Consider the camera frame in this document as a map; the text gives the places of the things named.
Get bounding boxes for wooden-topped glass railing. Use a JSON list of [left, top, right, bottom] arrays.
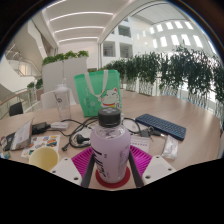
[[0, 87, 34, 118]]

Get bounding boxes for pale yellow mug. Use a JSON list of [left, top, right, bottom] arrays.
[[28, 146, 60, 172]]

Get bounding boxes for white printed booklet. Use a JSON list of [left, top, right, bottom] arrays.
[[9, 117, 35, 152]]

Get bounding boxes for black notebook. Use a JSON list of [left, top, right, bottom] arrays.
[[0, 131, 18, 153]]

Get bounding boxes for green plants atop cabinet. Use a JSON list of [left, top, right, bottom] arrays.
[[41, 49, 90, 67]]

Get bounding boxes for black power adapter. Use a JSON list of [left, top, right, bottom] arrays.
[[31, 121, 51, 135]]

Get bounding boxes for colourful sticker sheet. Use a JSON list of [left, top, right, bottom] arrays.
[[20, 134, 62, 159]]

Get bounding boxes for purple drink bottle black cap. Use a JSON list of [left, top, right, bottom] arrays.
[[90, 107, 132, 184]]

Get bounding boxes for black cable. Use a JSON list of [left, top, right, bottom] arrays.
[[59, 116, 143, 153]]

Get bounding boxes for brown planter with plants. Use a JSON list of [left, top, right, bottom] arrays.
[[26, 78, 45, 102]]

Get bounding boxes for green tote bag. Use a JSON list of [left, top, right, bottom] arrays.
[[73, 69, 123, 118]]

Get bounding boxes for row of green hedge plants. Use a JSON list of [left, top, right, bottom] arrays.
[[103, 46, 224, 118]]

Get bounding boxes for ceiling light strips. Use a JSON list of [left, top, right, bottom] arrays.
[[44, 0, 116, 44]]

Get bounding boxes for flat round red coaster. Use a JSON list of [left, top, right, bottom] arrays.
[[94, 165, 132, 190]]

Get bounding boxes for white power adapter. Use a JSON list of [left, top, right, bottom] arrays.
[[49, 121, 70, 131]]

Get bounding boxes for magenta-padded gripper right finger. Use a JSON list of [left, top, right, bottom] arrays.
[[128, 144, 177, 188]]

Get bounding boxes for black chair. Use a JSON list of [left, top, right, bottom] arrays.
[[8, 101, 24, 117]]

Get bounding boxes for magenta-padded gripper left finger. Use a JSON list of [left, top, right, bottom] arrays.
[[49, 146, 98, 189]]

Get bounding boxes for clear plastic water bottle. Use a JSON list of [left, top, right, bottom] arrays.
[[53, 78, 72, 121]]

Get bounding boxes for white paper card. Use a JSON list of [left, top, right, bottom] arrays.
[[129, 134, 152, 154]]

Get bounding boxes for white cabinet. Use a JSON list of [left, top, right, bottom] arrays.
[[41, 56, 90, 101]]

